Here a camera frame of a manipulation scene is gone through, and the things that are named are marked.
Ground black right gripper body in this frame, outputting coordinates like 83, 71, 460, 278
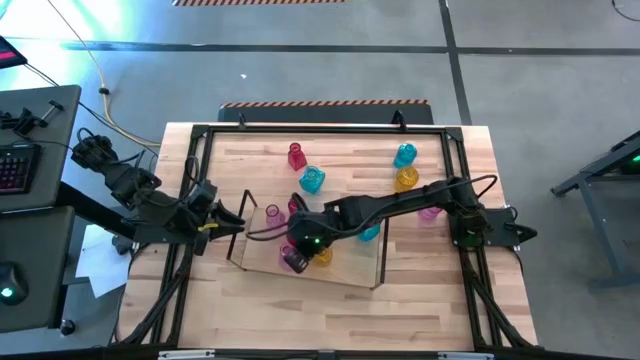
289, 209, 346, 257

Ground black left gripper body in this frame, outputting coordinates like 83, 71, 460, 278
182, 179, 220, 244

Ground purple slender-necked glass vase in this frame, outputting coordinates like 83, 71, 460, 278
278, 243, 303, 274

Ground purple dimpled glass vase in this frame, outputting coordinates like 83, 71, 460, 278
264, 203, 286, 229

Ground cyan crest-embossed glass flask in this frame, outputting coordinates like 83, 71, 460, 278
357, 223, 382, 244

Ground small red square glass bottle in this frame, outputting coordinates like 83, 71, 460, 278
286, 141, 309, 172

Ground cyan diamond-textured glass vase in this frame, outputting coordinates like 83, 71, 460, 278
298, 165, 327, 196

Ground yellow textured glass vase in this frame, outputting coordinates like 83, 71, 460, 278
393, 164, 421, 194

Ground black desk support beam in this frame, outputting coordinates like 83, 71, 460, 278
54, 180, 139, 242

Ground white paper sheets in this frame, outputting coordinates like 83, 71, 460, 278
74, 223, 132, 300

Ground small cyan glass bottle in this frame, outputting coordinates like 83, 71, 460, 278
392, 142, 419, 170

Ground black striped-edge floor mat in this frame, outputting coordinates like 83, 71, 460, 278
218, 98, 435, 126

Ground dark grey desk panel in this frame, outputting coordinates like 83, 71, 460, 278
0, 205, 77, 334

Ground grey desk top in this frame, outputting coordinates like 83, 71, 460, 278
0, 84, 83, 214

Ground black keyboard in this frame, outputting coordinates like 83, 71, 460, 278
0, 143, 42, 196

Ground black computer mouse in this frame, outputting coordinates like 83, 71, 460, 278
0, 260, 30, 307

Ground black desk clamp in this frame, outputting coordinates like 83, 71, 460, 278
0, 99, 65, 135

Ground dark tablet screen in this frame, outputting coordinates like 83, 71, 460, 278
0, 35, 29, 70

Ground grey metal stand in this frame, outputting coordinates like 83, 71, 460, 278
551, 129, 640, 291

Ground black metal table frame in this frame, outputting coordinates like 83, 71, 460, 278
114, 122, 539, 354

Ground silver bracket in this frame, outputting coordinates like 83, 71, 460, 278
437, 351, 495, 360
157, 349, 216, 360

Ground yellow cable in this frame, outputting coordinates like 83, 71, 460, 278
46, 0, 162, 149

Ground black floor cable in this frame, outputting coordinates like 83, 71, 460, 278
22, 62, 161, 151

